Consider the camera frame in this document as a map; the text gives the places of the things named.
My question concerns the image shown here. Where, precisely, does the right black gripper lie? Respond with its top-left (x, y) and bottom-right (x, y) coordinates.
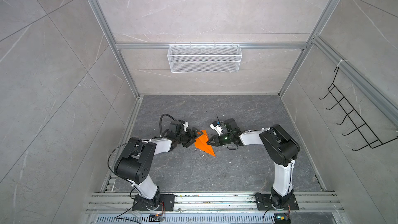
top-left (206, 133), bottom-right (234, 147)

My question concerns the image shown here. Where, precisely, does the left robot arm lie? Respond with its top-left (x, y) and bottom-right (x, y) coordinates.
top-left (110, 128), bottom-right (204, 210)

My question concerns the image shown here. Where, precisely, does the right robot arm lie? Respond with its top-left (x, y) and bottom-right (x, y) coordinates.
top-left (207, 121), bottom-right (300, 209)

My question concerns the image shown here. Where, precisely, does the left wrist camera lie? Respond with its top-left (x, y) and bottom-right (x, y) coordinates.
top-left (169, 120), bottom-right (189, 135)

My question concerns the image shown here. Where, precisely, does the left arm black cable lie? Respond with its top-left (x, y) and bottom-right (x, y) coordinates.
top-left (107, 113), bottom-right (178, 181)

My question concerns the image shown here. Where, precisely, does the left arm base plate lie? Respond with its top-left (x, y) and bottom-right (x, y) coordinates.
top-left (132, 194), bottom-right (176, 211)

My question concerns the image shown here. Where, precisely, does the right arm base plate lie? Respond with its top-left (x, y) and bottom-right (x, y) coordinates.
top-left (255, 192), bottom-right (299, 211)

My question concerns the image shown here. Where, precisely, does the white wire mesh basket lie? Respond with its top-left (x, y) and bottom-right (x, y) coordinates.
top-left (167, 44), bottom-right (243, 73)

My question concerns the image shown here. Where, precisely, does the aluminium mounting rail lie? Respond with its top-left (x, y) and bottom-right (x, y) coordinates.
top-left (85, 192), bottom-right (344, 213)

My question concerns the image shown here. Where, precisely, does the white vented cable duct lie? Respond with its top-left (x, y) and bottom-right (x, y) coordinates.
top-left (94, 213), bottom-right (275, 224)

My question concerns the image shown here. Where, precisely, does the black wire hook rack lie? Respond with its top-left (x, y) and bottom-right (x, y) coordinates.
top-left (318, 67), bottom-right (398, 151)

